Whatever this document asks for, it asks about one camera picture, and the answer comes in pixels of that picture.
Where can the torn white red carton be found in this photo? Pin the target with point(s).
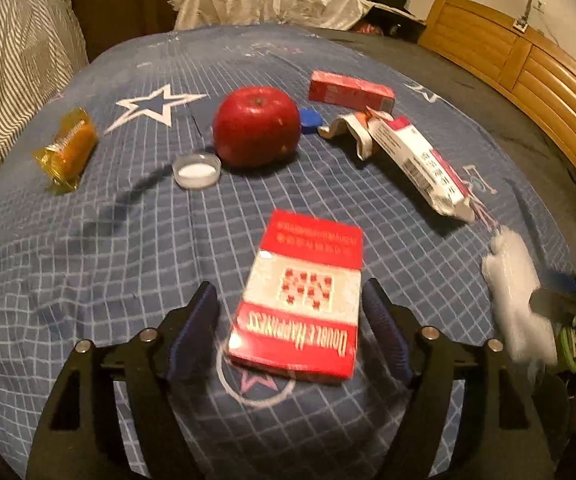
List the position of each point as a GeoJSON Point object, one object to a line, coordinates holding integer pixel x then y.
{"type": "Point", "coordinates": [418, 160]}

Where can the grey blanket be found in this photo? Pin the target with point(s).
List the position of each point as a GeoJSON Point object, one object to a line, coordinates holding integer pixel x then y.
{"type": "Point", "coordinates": [493, 100]}

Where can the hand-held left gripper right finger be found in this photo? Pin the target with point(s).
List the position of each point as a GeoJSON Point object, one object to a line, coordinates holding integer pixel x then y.
{"type": "Point", "coordinates": [388, 330]}

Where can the orange snack packet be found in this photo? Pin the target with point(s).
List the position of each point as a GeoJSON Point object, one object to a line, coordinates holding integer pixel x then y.
{"type": "Point", "coordinates": [67, 150]}

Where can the red white cigarette pack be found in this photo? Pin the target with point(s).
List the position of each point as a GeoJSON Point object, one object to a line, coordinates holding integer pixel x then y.
{"type": "Point", "coordinates": [298, 300]}

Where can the white round lid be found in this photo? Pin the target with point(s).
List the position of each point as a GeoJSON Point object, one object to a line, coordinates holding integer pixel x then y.
{"type": "Point", "coordinates": [196, 170]}

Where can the blue bottle cap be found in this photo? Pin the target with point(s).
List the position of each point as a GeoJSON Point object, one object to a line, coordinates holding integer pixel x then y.
{"type": "Point", "coordinates": [309, 121]}

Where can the wooden headboard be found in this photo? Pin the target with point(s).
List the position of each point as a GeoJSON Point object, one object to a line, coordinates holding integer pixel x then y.
{"type": "Point", "coordinates": [543, 65]}

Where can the red apple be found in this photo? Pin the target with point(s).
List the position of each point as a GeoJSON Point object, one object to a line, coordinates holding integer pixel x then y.
{"type": "Point", "coordinates": [255, 125]}

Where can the long red box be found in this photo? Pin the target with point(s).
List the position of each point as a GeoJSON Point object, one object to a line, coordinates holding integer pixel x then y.
{"type": "Point", "coordinates": [348, 91]}

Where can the striped white cloth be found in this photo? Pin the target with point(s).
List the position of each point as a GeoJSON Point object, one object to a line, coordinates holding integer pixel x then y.
{"type": "Point", "coordinates": [22, 60]}

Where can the white tissue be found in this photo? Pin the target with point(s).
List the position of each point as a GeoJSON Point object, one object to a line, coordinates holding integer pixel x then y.
{"type": "Point", "coordinates": [513, 290]}

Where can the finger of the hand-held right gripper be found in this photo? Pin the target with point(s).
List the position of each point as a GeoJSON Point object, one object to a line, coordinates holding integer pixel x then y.
{"type": "Point", "coordinates": [564, 282]}
{"type": "Point", "coordinates": [558, 305]}

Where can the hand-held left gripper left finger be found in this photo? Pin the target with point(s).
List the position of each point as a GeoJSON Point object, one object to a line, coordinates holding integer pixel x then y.
{"type": "Point", "coordinates": [195, 330]}

